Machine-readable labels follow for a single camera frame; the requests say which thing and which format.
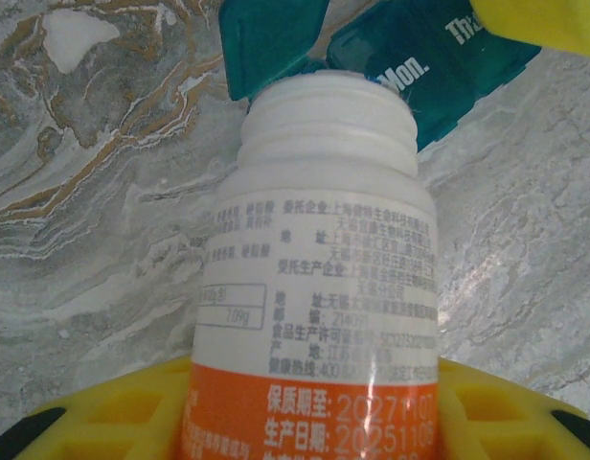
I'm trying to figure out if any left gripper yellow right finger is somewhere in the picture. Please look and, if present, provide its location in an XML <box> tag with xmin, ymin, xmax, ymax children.
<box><xmin>436</xmin><ymin>358</ymin><xmax>590</xmax><ymax>460</ymax></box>

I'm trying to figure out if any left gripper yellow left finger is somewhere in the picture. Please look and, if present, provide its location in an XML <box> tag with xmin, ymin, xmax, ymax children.
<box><xmin>10</xmin><ymin>356</ymin><xmax>196</xmax><ymax>460</ymax></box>

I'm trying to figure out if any white orange pill bottle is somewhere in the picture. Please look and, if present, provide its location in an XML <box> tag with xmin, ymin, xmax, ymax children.
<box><xmin>187</xmin><ymin>69</ymin><xmax>441</xmax><ymax>460</ymax></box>

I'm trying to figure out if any teal weekly pill organizer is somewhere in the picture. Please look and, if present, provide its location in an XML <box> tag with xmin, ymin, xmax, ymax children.
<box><xmin>217</xmin><ymin>0</ymin><xmax>544</xmax><ymax>152</ymax></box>

